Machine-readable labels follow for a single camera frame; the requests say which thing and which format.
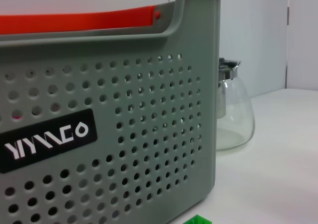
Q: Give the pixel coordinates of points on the glass carafe black lid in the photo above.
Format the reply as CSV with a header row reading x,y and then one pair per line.
x,y
236,114

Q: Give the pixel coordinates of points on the green rectangular toy brick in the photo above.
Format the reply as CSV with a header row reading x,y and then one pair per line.
x,y
198,220

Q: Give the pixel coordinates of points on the grey perforated storage bin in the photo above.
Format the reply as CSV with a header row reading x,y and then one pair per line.
x,y
149,109

